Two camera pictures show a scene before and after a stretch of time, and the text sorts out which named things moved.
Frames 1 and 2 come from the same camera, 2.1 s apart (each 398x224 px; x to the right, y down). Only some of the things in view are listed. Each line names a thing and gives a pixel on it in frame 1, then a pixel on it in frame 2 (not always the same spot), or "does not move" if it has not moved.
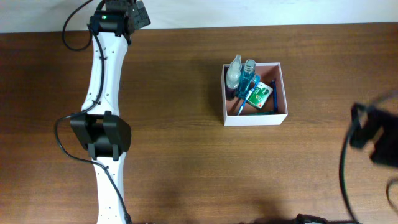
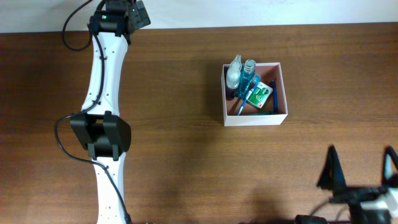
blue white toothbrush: (249, 93) does not move
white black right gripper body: (362, 126) to (359, 193)
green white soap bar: (260, 95) does not move
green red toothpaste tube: (260, 113) does not move
